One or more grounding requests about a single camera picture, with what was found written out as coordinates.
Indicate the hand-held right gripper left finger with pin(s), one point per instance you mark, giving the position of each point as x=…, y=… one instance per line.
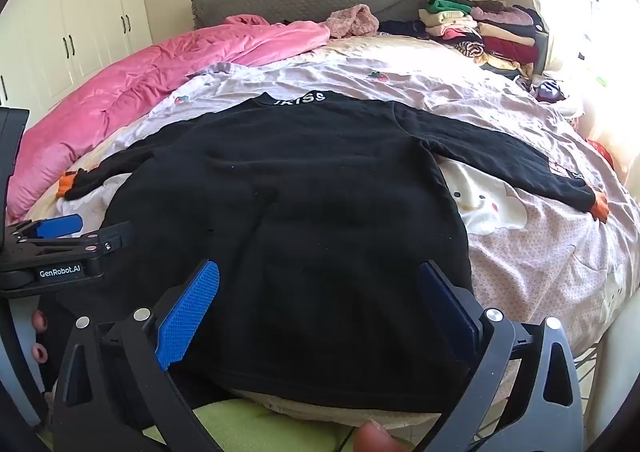
x=190, y=312

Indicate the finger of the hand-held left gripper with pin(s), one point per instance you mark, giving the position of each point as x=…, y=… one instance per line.
x=107, y=237
x=56, y=226

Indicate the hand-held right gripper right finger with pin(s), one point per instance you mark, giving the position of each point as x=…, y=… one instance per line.
x=450, y=312

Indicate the black sweater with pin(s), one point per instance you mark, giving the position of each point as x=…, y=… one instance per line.
x=300, y=232

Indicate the pile of folded clothes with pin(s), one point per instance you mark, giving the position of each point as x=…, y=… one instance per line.
x=485, y=31

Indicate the dark crumpled clothes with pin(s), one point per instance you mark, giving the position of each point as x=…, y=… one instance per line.
x=402, y=27

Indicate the person's left hand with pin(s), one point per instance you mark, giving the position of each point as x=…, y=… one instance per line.
x=39, y=352

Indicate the person's right hand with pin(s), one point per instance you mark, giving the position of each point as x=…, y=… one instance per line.
x=375, y=438

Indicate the pink printed bed sheet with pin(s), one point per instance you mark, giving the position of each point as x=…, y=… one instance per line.
x=525, y=257

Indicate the person's green fleece clothing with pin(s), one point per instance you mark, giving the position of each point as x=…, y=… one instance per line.
x=260, y=427

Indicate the pink quilt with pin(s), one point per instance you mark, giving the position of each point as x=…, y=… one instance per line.
x=125, y=91

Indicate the red object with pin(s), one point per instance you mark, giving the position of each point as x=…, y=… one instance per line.
x=597, y=149

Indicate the white wardrobe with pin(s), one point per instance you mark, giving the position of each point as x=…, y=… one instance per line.
x=90, y=6

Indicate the white pillow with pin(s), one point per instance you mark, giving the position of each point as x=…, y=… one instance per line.
x=570, y=106

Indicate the purple cloth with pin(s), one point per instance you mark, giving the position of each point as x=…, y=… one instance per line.
x=547, y=90

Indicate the grey padded headboard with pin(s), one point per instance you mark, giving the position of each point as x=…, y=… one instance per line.
x=280, y=1

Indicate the cream curtain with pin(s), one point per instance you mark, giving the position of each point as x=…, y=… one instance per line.
x=565, y=31

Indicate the pink fluffy cloth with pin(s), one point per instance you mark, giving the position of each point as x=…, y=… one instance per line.
x=352, y=21

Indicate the bright window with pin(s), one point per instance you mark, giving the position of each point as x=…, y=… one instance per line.
x=620, y=6

